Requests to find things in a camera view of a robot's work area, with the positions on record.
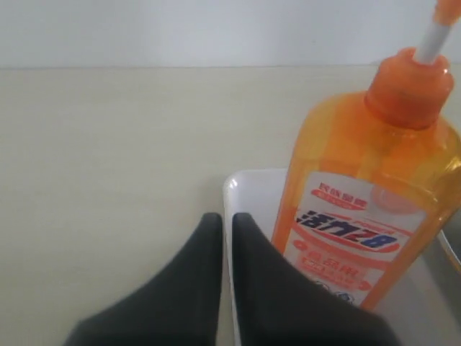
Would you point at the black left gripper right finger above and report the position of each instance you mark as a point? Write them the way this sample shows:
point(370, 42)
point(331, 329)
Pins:
point(277, 305)

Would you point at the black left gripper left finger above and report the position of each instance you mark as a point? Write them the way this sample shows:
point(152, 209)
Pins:
point(178, 306)

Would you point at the orange dish soap pump bottle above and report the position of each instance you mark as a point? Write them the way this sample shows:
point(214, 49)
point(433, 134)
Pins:
point(374, 175)

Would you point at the white rectangular plastic tray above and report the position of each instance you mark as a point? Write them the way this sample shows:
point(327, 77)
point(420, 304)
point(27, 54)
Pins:
point(422, 308)

